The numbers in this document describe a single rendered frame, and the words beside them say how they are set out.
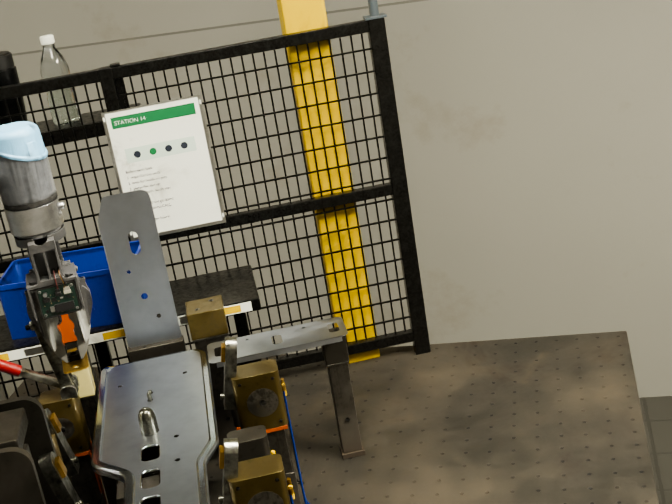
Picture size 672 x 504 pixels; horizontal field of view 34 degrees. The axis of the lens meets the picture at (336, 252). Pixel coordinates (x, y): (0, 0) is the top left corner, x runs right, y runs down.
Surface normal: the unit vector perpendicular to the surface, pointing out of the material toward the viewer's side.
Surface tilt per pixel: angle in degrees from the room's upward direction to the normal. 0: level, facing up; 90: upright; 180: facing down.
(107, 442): 0
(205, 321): 90
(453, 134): 90
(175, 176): 90
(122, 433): 0
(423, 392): 0
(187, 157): 90
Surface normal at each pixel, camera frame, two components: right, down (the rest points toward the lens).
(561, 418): -0.15, -0.92
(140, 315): 0.16, 0.33
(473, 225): -0.16, 0.37
